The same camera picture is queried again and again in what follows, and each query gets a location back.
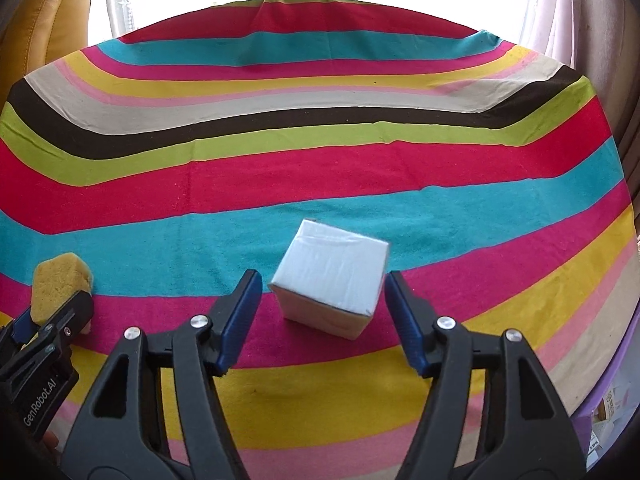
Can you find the colourful striped cloth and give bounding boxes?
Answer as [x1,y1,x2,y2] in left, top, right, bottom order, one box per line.
[0,0,640,480]

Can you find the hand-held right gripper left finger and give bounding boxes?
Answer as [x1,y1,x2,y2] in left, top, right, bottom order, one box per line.
[61,269,263,480]

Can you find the brown curtain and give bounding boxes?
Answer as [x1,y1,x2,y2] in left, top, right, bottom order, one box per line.
[520,0,640,151]

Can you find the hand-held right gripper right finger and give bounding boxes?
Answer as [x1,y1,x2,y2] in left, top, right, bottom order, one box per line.
[384,270,586,480]

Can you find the white cardboard box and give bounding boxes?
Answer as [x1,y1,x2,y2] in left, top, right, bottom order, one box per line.
[268,218,390,342]

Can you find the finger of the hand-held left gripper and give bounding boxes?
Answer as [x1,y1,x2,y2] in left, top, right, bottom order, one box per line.
[30,291,95,358]
[0,310,36,356]

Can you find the yellow leather sofa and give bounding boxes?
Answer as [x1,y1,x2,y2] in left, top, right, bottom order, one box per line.
[0,0,93,96]

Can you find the purple cardboard box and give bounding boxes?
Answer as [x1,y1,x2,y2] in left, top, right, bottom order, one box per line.
[575,350,640,480]

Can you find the yellow sponge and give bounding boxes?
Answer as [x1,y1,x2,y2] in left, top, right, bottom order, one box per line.
[31,254,96,335]

